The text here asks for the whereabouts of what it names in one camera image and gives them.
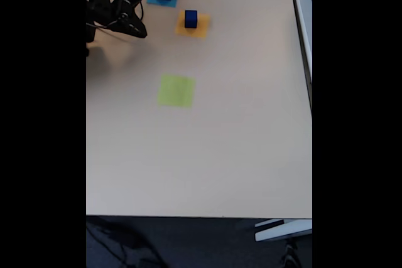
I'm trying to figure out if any green paper square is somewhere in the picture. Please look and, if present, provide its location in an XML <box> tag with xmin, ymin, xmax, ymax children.
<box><xmin>156</xmin><ymin>74</ymin><xmax>196</xmax><ymax>108</ymax></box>

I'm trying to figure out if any white adjacent table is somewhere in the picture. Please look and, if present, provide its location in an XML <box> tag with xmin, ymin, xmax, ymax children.
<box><xmin>288</xmin><ymin>0</ymin><xmax>313</xmax><ymax>112</ymax></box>

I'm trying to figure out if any orange paper square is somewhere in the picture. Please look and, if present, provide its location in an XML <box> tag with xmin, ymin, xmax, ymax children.
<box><xmin>174</xmin><ymin>9</ymin><xmax>210</xmax><ymax>40</ymax></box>

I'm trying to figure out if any medium blue cube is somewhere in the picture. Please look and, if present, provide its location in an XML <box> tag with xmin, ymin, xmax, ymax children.
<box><xmin>184</xmin><ymin>9</ymin><xmax>198</xmax><ymax>29</ymax></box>

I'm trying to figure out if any white table foot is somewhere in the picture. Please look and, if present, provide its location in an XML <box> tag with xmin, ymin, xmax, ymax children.
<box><xmin>254</xmin><ymin>218</ymin><xmax>313</xmax><ymax>243</ymax></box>

